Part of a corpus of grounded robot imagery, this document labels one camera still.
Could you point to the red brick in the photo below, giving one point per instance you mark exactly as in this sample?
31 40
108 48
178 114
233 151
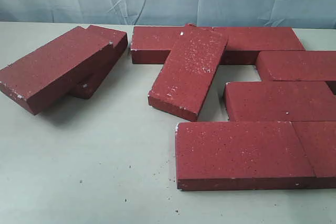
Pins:
118 44
40 78
183 83
151 45
245 43
240 156
318 142

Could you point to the red brick under stack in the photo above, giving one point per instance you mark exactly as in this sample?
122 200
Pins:
118 44

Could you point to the red brick third row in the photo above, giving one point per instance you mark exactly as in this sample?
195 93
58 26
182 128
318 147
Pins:
295 101

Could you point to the red brick second row right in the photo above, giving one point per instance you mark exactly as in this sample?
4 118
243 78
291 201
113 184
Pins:
297 66

